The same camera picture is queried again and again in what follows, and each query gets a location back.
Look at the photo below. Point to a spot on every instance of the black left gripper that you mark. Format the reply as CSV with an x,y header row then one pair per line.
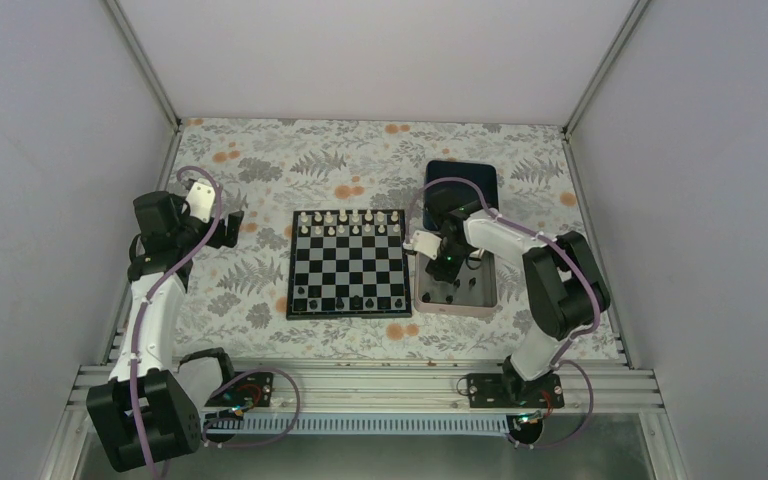
x,y
216,238

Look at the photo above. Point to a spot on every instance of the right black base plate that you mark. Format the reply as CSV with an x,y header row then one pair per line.
x,y
493,390

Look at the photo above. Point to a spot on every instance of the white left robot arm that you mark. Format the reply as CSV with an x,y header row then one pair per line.
x,y
148,410

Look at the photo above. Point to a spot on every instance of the white chess piece row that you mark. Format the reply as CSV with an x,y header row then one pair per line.
x,y
347,223

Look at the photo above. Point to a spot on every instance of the black white chessboard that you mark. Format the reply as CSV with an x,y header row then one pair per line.
x,y
334,269

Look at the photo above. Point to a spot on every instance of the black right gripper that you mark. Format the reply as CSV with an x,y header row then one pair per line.
x,y
445,273

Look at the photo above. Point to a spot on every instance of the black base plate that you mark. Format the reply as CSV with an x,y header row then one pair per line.
x,y
493,390
252,391

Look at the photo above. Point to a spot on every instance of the aluminium rail frame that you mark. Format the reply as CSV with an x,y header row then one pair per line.
x,y
435,386

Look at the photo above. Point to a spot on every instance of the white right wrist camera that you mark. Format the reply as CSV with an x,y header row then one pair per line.
x,y
425,243

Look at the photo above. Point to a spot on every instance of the dark blue tin lid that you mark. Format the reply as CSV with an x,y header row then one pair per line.
x,y
460,173

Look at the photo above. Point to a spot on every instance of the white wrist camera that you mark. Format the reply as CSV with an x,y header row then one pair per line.
x,y
425,243
201,198

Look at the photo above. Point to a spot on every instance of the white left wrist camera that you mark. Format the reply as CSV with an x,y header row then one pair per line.
x,y
201,198

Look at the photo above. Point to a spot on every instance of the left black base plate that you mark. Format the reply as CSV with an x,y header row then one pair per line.
x,y
252,391

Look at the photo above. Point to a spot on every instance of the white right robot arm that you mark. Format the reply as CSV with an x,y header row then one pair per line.
x,y
566,290

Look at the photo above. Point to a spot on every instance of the black chess piece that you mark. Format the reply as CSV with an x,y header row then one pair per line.
x,y
356,303

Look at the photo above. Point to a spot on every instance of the metal tin tray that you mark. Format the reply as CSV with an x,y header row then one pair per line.
x,y
473,294

